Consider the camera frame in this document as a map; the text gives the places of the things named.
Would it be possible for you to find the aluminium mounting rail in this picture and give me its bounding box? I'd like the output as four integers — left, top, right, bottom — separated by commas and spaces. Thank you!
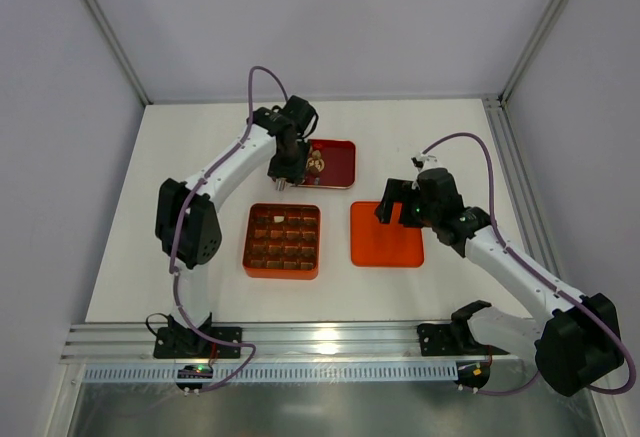
59, 320, 539, 364

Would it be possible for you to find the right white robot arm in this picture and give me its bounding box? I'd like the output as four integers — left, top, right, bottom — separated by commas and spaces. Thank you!
374, 168, 630, 397

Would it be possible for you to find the aluminium frame post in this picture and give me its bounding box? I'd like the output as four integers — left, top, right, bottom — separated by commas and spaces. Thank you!
498, 0, 594, 103
81, 0, 152, 107

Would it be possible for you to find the right aluminium frame post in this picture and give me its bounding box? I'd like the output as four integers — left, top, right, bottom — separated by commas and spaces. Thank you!
498, 0, 594, 103

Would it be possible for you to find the left aluminium frame post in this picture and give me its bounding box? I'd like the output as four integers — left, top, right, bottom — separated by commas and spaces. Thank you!
81, 0, 152, 107

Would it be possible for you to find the slotted cable duct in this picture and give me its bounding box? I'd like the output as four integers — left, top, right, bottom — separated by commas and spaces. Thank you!
82, 360, 458, 384

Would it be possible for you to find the purple cable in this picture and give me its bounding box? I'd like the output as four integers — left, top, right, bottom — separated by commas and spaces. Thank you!
168, 65, 257, 393
414, 131, 634, 397

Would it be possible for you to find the orange box lid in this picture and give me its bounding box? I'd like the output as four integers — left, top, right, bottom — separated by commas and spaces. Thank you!
350, 201, 425, 268

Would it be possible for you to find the dark red metal tray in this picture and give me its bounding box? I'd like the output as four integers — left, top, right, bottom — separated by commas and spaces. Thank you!
301, 139, 356, 189

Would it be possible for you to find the orange compartment box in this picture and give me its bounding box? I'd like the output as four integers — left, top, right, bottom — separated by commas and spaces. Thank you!
242, 203, 321, 280

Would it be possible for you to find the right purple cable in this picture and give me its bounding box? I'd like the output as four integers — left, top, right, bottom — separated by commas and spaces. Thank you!
414, 131, 634, 397

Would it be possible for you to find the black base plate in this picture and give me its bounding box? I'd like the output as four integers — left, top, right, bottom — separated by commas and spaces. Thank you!
416, 323, 458, 357
152, 326, 242, 359

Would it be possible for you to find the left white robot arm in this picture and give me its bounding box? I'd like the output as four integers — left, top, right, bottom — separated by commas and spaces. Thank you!
154, 96, 318, 359

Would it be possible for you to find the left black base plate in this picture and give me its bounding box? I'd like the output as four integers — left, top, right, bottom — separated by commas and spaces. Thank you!
152, 326, 242, 359

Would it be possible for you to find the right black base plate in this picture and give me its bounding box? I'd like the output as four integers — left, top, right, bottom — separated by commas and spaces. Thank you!
416, 323, 458, 357

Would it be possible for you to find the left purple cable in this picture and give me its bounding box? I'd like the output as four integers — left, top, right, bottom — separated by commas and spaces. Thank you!
168, 65, 257, 393

